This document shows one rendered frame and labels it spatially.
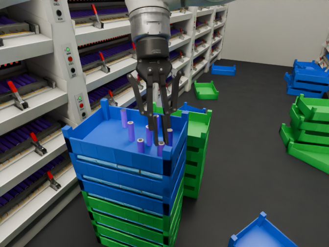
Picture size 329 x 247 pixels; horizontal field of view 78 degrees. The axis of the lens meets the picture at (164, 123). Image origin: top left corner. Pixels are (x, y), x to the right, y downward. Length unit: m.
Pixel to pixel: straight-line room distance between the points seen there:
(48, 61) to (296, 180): 1.32
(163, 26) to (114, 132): 0.36
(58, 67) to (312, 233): 1.22
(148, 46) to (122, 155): 0.27
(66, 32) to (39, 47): 0.12
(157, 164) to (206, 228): 0.57
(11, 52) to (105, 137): 0.36
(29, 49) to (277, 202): 1.21
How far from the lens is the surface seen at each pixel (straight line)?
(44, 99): 0.84
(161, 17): 0.48
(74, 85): 0.89
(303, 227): 1.16
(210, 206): 1.07
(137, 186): 0.59
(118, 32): 1.08
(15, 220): 0.99
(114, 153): 0.53
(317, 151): 1.63
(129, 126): 0.59
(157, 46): 0.46
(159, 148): 0.49
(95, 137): 0.66
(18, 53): 0.77
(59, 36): 0.84
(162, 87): 0.47
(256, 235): 1.04
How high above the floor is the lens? 0.85
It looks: 32 degrees down
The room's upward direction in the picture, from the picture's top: straight up
